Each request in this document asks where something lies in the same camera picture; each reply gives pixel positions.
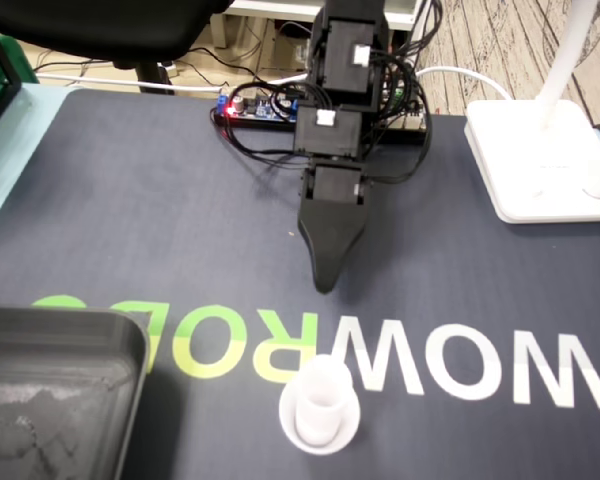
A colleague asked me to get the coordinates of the motor driver circuit board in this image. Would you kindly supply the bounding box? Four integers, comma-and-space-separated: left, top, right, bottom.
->
379, 82, 430, 147

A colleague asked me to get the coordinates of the black circuit board holder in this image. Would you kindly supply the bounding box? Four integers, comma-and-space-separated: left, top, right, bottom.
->
211, 106, 302, 134

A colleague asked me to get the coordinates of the green plastic object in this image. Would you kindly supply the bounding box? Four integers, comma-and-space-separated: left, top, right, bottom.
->
0, 35, 38, 87

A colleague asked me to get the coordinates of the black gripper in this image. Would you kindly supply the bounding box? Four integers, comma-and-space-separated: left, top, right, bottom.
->
296, 160, 375, 296

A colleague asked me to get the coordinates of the white power cable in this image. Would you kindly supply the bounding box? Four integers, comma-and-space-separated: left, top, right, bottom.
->
33, 65, 512, 101

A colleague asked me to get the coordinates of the white desk lamp neck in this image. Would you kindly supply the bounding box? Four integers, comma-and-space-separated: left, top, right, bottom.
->
536, 0, 600, 132

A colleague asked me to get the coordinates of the blue converter circuit board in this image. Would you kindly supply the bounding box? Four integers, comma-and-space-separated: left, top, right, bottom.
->
215, 89, 302, 124

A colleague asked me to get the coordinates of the black office chair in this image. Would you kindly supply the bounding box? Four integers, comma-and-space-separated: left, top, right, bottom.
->
0, 0, 232, 97

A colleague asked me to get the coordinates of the dark grey printed desk mat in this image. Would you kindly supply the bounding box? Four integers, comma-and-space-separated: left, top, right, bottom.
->
0, 88, 600, 480

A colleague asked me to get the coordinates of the black arm wire bundle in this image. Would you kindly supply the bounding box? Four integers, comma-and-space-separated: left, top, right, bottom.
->
223, 0, 444, 185

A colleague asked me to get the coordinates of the white plastic tube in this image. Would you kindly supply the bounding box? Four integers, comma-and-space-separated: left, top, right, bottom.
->
295, 353, 354, 435

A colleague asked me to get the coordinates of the black plastic tray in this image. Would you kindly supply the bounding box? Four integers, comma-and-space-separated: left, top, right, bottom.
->
0, 304, 151, 480

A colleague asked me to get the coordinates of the black truss frame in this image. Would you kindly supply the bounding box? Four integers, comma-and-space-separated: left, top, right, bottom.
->
0, 14, 22, 147

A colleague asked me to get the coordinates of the white desk lamp base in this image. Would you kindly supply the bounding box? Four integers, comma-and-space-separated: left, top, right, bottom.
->
463, 98, 600, 225

